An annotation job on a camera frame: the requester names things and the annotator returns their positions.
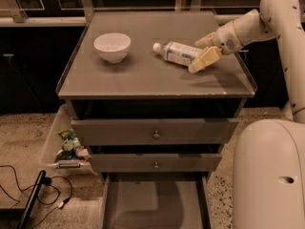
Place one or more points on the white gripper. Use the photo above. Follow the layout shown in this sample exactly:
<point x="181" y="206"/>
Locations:
<point x="225" y="38"/>

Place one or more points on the blue label plastic bottle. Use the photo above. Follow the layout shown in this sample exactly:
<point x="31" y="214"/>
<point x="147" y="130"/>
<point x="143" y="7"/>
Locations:
<point x="177" y="53"/>

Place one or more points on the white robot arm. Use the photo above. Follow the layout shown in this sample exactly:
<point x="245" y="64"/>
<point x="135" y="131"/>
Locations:
<point x="269" y="156"/>

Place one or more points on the grey top drawer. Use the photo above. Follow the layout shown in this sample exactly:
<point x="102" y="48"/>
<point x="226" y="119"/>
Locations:
<point x="117" y="132"/>

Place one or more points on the grey drawer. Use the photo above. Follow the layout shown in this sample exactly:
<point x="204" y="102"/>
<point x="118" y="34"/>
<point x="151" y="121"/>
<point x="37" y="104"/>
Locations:
<point x="117" y="132"/>
<point x="148" y="163"/>
<point x="156" y="201"/>

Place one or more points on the grey drawer cabinet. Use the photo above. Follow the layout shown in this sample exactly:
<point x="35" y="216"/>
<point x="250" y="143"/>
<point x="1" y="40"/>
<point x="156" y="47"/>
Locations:
<point x="144" y="86"/>

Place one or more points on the grey middle drawer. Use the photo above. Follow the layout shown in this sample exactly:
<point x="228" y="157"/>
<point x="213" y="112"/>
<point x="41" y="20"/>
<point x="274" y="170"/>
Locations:
<point x="148" y="163"/>

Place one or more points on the grey bottom drawer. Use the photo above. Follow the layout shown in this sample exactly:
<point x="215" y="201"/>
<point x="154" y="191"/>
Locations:
<point x="156" y="201"/>

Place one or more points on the white ceramic bowl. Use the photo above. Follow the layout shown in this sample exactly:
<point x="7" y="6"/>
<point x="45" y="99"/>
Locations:
<point x="112" y="47"/>

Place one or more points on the green snack bag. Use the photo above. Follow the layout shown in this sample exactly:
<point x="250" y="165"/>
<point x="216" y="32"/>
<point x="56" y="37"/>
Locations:
<point x="67" y="134"/>

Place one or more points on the clear plastic storage bin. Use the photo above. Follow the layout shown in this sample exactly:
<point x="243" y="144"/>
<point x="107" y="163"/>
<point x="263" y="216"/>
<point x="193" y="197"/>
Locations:
<point x="53" y="145"/>

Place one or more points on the black flat bar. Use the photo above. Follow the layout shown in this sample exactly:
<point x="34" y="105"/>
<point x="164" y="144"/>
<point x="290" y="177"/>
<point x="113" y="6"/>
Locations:
<point x="30" y="203"/>

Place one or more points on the metal railing frame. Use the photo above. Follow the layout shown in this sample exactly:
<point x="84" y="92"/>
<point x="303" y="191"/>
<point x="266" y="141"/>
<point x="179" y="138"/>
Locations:
<point x="81" y="11"/>

